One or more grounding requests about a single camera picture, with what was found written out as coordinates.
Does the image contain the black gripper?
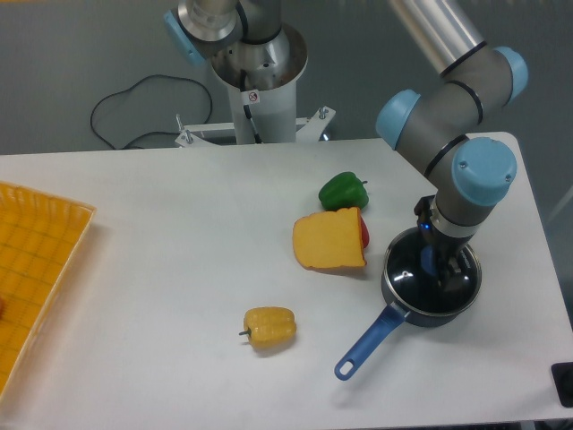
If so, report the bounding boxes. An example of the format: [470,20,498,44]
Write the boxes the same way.
[414,195,475,291]

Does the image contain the black floor cable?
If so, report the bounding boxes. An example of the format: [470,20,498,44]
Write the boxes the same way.
[90,73,213,151]

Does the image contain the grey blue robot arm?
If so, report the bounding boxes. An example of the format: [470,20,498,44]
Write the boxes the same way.
[164,1,528,289]

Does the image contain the green toy bell pepper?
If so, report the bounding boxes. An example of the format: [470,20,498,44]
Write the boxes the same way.
[318,171,369,211]

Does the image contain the yellow toy bread slice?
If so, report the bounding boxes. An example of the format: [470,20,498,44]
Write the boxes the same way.
[292,207,367,270]

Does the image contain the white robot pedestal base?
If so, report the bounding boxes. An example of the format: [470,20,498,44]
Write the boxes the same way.
[175,23,336,147]

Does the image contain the blue handled saucepan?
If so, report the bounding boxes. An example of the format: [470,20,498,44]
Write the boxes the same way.
[334,226,483,382]

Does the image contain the black corner device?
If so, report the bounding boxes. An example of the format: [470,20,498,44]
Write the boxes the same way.
[551,362,573,409]

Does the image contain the red toy pepper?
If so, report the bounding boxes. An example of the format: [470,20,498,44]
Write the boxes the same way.
[360,218,370,249]

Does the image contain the yellow plastic basket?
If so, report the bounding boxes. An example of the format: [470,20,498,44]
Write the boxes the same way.
[1,182,97,393]

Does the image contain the yellow toy bell pepper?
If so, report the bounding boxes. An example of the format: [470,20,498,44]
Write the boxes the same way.
[239,306,297,349]

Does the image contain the glass lid blue knob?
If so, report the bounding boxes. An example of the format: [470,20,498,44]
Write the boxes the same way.
[381,228,482,319]

